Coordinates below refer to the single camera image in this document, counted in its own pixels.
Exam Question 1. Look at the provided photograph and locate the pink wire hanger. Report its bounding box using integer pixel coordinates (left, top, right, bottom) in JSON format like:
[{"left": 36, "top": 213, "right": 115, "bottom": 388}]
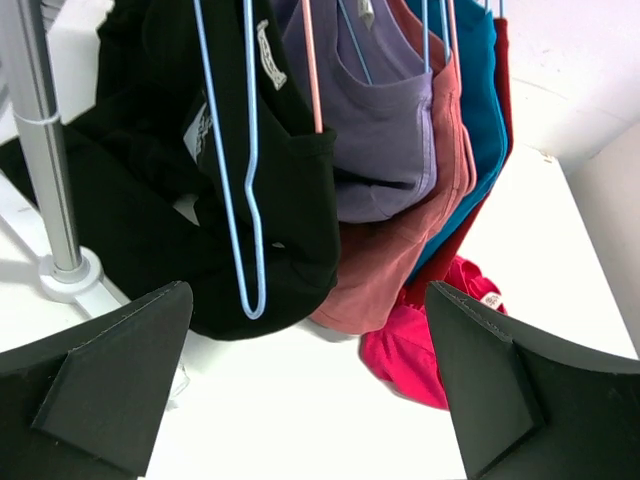
[{"left": 301, "top": 0, "right": 323, "bottom": 133}]

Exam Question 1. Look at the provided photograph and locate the blue hanger in purple shirt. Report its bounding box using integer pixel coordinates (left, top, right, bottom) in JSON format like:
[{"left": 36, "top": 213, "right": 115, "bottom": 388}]
[{"left": 338, "top": 0, "right": 373, "bottom": 85}]

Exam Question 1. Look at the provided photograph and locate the black t-shirt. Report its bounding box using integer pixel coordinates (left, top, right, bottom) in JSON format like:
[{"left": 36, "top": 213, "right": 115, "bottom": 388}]
[{"left": 0, "top": 0, "right": 342, "bottom": 342}]

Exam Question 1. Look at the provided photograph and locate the dark red t-shirt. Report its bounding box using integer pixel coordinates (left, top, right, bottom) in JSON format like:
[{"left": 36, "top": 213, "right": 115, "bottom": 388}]
[{"left": 408, "top": 17, "right": 513, "bottom": 303}]

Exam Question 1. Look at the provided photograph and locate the teal t-shirt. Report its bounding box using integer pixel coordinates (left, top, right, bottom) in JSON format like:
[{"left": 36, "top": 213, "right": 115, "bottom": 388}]
[{"left": 409, "top": 0, "right": 508, "bottom": 280}]

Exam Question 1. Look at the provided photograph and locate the blue hanger in red shirt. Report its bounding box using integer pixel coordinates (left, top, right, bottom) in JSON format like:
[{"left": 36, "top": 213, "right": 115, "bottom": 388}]
[{"left": 482, "top": 0, "right": 506, "bottom": 18}]

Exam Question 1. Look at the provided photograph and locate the salmon pink t-shirt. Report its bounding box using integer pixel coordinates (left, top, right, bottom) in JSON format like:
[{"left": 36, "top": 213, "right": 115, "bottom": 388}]
[{"left": 311, "top": 1, "right": 476, "bottom": 335}]

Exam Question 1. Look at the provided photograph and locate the magenta t-shirt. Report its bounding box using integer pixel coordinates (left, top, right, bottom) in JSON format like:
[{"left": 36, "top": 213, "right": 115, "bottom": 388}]
[{"left": 360, "top": 256, "right": 506, "bottom": 410}]

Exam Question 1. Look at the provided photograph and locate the silver clothes rack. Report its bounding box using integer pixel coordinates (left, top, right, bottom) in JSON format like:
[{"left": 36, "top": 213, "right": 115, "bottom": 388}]
[{"left": 1, "top": 1, "right": 128, "bottom": 318}]

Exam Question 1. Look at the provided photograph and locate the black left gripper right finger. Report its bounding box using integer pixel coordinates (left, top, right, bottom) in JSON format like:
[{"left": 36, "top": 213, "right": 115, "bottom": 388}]
[{"left": 425, "top": 281, "right": 639, "bottom": 479}]

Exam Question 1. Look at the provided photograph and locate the light blue wire hanger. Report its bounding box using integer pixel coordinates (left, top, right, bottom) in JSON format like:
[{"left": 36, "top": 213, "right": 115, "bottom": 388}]
[{"left": 193, "top": 0, "right": 267, "bottom": 320}]

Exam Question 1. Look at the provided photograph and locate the purple t-shirt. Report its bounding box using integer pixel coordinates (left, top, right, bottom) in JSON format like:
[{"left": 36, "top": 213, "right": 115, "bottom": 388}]
[{"left": 269, "top": 0, "right": 439, "bottom": 224}]

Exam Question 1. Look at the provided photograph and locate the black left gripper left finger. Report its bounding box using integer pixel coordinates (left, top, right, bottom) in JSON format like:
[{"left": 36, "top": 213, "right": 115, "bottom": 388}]
[{"left": 1, "top": 282, "right": 193, "bottom": 480}]

